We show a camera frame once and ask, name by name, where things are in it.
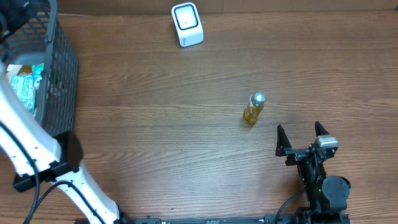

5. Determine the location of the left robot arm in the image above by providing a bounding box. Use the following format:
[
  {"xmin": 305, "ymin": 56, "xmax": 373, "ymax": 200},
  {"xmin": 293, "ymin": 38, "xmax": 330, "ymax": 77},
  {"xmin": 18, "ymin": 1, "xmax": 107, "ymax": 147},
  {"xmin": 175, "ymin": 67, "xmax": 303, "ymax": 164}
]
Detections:
[{"xmin": 1, "ymin": 1, "xmax": 129, "ymax": 223}]

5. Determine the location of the white barcode scanner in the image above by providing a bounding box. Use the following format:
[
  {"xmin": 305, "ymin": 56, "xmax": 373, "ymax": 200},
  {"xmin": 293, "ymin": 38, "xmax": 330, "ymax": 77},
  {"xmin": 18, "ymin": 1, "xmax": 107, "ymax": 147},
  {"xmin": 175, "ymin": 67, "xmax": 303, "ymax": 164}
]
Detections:
[{"xmin": 171, "ymin": 2, "xmax": 204, "ymax": 47}]

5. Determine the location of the brown snack packet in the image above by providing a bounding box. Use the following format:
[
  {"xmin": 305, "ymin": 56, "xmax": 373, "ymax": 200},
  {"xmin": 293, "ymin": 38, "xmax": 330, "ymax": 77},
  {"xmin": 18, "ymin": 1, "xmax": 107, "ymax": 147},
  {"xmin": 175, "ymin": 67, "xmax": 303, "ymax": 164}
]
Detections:
[{"xmin": 16, "ymin": 65, "xmax": 32, "ymax": 76}]

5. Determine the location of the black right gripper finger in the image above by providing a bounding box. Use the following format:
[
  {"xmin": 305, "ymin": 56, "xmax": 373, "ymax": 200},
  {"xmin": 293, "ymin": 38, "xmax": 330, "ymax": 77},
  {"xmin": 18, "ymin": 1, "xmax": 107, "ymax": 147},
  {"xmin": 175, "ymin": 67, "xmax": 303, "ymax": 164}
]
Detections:
[
  {"xmin": 315, "ymin": 121, "xmax": 330, "ymax": 136},
  {"xmin": 275, "ymin": 125, "xmax": 292, "ymax": 157}
]

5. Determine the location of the small teal white box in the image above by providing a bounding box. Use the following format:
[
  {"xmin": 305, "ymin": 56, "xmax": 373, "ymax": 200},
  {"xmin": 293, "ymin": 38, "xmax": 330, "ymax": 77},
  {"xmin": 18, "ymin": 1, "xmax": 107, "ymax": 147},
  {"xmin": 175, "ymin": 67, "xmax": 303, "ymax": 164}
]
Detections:
[{"xmin": 32, "ymin": 63, "xmax": 44, "ymax": 91}]

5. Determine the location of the teal tissue pack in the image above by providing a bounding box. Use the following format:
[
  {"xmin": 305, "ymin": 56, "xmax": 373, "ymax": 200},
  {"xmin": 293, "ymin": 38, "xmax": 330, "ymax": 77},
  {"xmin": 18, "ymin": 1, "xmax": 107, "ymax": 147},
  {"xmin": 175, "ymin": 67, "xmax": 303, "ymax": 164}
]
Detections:
[{"xmin": 11, "ymin": 75, "xmax": 36, "ymax": 114}]

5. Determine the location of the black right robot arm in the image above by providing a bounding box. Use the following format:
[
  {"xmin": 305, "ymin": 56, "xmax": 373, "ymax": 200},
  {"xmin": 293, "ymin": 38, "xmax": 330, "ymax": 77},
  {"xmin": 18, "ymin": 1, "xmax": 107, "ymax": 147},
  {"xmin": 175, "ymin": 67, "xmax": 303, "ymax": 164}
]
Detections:
[{"xmin": 275, "ymin": 121, "xmax": 351, "ymax": 214}]

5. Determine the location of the grey plastic shopping basket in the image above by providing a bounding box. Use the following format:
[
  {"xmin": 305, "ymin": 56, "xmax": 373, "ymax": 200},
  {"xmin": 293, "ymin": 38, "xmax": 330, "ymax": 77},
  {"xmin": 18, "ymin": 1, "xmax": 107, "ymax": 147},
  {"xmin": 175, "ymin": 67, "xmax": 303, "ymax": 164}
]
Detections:
[{"xmin": 1, "ymin": 0, "xmax": 79, "ymax": 136}]

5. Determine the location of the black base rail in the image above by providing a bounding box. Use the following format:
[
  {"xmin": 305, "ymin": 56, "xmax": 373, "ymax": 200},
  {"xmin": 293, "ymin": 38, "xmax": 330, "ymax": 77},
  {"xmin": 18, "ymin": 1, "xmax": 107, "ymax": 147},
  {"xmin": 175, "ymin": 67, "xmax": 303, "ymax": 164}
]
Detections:
[{"xmin": 74, "ymin": 213, "xmax": 352, "ymax": 224}]

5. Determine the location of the yellow liquid bottle silver cap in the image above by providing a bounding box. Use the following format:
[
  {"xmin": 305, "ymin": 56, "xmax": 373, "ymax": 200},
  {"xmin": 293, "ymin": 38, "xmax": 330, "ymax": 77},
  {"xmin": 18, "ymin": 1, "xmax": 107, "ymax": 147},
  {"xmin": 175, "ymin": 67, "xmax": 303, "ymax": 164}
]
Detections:
[{"xmin": 243, "ymin": 92, "xmax": 266, "ymax": 125}]

